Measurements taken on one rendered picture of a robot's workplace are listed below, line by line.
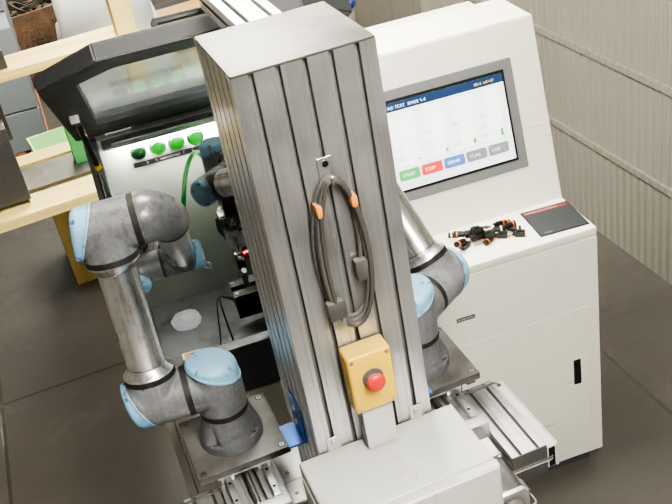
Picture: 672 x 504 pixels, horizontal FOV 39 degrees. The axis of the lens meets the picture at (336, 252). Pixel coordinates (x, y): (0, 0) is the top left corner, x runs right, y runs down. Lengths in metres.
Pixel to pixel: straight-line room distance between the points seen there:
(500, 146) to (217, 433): 1.34
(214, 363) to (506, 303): 1.12
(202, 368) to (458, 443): 0.61
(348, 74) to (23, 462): 2.94
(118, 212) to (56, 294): 3.23
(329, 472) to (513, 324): 1.28
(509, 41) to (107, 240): 1.50
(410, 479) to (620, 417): 2.01
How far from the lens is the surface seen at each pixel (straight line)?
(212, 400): 2.18
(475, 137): 2.99
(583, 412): 3.39
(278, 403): 2.89
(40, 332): 4.96
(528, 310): 3.02
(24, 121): 6.64
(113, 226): 2.01
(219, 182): 2.44
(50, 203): 4.24
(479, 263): 2.86
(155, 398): 2.16
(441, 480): 1.84
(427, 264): 2.33
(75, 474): 4.03
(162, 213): 2.02
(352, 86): 1.58
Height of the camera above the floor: 2.54
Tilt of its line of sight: 31 degrees down
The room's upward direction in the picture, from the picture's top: 11 degrees counter-clockwise
